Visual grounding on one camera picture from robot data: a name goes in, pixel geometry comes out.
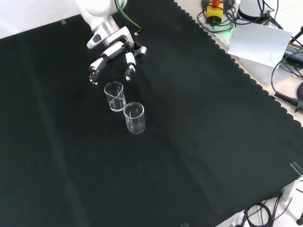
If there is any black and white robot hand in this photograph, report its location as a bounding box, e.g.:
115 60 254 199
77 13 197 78
86 26 148 85

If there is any clear glass beaker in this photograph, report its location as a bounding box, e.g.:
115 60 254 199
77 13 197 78
123 102 145 135
104 81 126 112

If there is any black bench cloth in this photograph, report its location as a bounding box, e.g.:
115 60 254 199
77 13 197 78
0 0 303 227

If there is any yellow stop button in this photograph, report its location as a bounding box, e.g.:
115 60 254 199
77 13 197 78
206 0 224 25

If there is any pale board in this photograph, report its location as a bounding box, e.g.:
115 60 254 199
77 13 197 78
227 23 294 68

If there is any black power adapter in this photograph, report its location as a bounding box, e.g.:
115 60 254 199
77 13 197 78
283 40 303 62

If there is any black tripod leg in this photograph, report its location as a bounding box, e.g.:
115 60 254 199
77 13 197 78
290 25 303 44

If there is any thin green robot cable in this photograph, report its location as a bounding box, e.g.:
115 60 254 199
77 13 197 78
115 0 143 35

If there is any black ribbed cable plug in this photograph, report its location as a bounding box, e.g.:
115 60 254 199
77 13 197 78
274 92 303 112

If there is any black floor cable bundle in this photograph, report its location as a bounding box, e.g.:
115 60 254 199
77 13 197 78
243 198 295 227

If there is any grey metal bracket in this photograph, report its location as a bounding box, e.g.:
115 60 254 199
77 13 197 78
282 176 303 202

